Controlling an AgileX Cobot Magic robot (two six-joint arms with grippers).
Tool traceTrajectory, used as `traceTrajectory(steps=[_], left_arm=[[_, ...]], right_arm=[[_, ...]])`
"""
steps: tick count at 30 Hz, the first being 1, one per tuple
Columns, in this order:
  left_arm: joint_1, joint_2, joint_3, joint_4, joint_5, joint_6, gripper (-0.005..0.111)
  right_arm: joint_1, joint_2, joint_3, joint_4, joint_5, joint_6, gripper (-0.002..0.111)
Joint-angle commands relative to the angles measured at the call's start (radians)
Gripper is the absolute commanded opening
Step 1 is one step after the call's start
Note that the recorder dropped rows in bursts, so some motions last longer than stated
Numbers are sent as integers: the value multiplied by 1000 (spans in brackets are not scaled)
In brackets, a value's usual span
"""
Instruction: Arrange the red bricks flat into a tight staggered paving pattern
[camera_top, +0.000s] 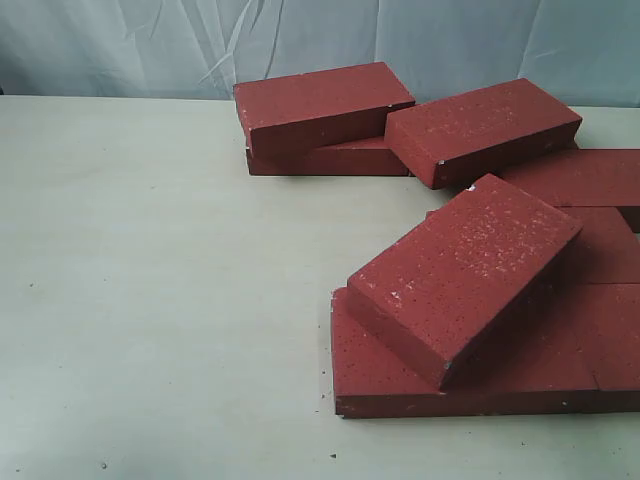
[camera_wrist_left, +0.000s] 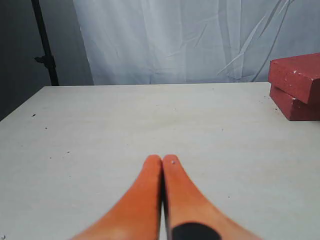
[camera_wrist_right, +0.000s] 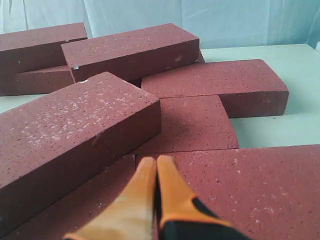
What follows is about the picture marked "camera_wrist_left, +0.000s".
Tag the white backdrop curtain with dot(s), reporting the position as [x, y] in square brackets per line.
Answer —
[193, 41]

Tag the red brick angled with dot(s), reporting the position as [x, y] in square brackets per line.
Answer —
[299, 76]

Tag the red brick back left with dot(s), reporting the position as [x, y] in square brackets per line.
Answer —
[292, 108]

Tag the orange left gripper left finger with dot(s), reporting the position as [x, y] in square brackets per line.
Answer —
[137, 215]

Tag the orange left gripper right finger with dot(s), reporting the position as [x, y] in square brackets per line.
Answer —
[189, 215]

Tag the black stand pole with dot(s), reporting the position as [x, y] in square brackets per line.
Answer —
[47, 59]

